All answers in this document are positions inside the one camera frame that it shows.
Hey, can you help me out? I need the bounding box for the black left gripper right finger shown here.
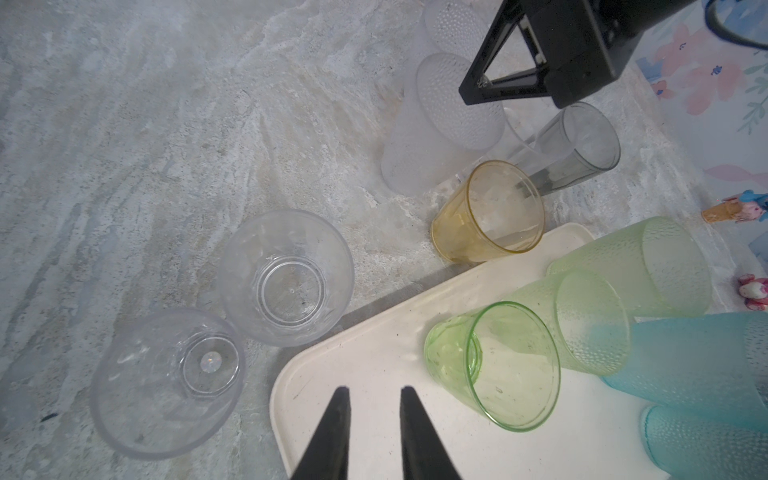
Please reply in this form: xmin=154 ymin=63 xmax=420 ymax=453
xmin=400 ymin=386 xmax=460 ymax=479

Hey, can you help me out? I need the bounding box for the dimpled teal plastic cup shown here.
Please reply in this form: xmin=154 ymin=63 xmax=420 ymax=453
xmin=639 ymin=405 xmax=767 ymax=479

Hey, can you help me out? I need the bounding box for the dimpled yellow-green plastic cup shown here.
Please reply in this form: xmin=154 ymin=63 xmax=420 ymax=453
xmin=547 ymin=216 xmax=713 ymax=318

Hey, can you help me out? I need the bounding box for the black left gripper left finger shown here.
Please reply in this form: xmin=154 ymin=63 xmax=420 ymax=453
xmin=291 ymin=386 xmax=351 ymax=480

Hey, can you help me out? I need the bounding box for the pink bear toy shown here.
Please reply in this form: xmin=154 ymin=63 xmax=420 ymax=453
xmin=738 ymin=274 xmax=768 ymax=311

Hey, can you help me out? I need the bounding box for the dimpled clear cup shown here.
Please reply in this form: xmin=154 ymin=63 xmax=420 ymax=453
xmin=381 ymin=53 xmax=505 ymax=196
xmin=409 ymin=0 xmax=488 ymax=63

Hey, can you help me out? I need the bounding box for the yellow plastic cup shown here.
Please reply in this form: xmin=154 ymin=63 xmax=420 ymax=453
xmin=430 ymin=160 xmax=545 ymax=263

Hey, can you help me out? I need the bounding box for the smooth green plastic cup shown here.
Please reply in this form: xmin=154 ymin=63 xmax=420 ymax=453
xmin=423 ymin=301 xmax=561 ymax=432

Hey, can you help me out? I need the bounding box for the dimpled clear cup front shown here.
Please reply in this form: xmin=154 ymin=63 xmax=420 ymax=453
xmin=381 ymin=53 xmax=505 ymax=196

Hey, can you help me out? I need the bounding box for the pink blue toy figure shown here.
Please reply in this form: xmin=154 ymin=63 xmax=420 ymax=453
xmin=701 ymin=190 xmax=767 ymax=224

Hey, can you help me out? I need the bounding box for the smooth clear plastic cup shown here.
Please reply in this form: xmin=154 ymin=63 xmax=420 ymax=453
xmin=486 ymin=98 xmax=559 ymax=160

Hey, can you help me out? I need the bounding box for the smoky grey plastic cup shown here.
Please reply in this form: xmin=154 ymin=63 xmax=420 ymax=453
xmin=509 ymin=102 xmax=621 ymax=196

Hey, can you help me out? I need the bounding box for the small clear glass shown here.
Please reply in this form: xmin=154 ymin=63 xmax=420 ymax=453
xmin=217 ymin=209 xmax=354 ymax=347
xmin=89 ymin=308 xmax=246 ymax=460

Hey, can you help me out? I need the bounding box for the black corrugated cable hose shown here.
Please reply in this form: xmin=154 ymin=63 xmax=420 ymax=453
xmin=703 ymin=0 xmax=768 ymax=50

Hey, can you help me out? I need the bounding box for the cream plastic tray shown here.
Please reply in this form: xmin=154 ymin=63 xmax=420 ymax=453
xmin=270 ymin=223 xmax=664 ymax=479

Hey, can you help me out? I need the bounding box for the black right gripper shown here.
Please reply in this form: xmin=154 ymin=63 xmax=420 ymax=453
xmin=459 ymin=0 xmax=689 ymax=108

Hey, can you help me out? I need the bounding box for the dimpled light green cup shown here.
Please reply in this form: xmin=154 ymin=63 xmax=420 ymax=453
xmin=506 ymin=269 xmax=631 ymax=376

